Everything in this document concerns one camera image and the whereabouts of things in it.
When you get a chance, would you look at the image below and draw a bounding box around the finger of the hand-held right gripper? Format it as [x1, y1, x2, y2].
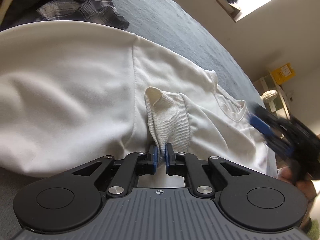
[265, 134, 296, 159]
[246, 104, 282, 137]

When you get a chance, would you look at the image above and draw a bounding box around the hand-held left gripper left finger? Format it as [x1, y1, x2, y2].
[59, 145, 160, 197]

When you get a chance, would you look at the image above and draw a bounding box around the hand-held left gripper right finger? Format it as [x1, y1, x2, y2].
[165, 143, 263, 197]

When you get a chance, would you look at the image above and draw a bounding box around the white sweatshirt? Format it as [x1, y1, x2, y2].
[0, 21, 278, 178]

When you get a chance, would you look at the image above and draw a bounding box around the person's right hand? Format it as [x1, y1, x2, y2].
[277, 166, 318, 203]

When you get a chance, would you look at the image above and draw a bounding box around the cream desk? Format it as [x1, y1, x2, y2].
[252, 67, 300, 120]

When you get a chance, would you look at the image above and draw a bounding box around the carved bedpost finial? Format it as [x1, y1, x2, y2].
[262, 90, 278, 103]

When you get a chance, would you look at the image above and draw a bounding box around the yellow box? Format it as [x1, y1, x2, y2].
[271, 63, 295, 85]

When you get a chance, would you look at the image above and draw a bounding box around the grey bed blanket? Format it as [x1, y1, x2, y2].
[0, 0, 278, 240]

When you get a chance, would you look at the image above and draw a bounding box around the plaid shirt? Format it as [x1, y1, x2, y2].
[35, 0, 130, 30]

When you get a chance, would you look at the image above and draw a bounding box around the beige cloth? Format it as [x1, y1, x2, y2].
[0, 0, 24, 24]

